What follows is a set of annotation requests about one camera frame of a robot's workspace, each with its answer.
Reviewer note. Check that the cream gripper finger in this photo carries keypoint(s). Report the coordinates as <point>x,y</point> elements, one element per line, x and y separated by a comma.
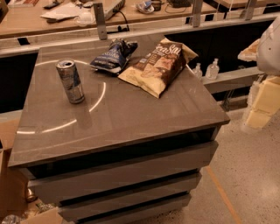
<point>265,104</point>
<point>249,53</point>

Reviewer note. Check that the brown sea salt chip bag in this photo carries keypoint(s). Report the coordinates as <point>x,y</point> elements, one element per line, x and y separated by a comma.
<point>156,71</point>

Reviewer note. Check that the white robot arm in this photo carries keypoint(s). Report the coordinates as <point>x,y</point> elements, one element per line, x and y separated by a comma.
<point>267,60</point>

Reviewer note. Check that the blue chip bag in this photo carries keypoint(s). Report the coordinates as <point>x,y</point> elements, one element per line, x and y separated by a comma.
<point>116,57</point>

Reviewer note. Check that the silver blue redbull can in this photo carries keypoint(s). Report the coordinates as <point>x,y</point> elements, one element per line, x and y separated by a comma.
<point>70,80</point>

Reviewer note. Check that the clear sanitizer bottle right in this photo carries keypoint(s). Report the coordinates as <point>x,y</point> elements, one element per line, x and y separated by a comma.
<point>212,70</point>

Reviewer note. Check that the clear sanitizer bottle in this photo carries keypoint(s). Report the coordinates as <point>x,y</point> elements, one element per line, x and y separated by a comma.
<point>197,71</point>
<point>212,70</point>

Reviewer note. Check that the clear sanitizer bottle left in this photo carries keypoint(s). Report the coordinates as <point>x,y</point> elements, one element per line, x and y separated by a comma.
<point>197,71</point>

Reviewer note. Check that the grey drawer cabinet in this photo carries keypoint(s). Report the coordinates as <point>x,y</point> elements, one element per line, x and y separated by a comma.
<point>121,155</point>

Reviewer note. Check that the white papers on desk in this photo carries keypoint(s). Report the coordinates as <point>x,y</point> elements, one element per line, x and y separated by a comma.
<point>65,11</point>

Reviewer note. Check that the cardboard box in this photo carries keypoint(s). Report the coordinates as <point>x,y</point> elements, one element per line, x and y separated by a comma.
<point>13,186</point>

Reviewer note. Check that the metal rail post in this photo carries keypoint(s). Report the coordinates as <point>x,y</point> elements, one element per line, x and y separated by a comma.
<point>100,21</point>

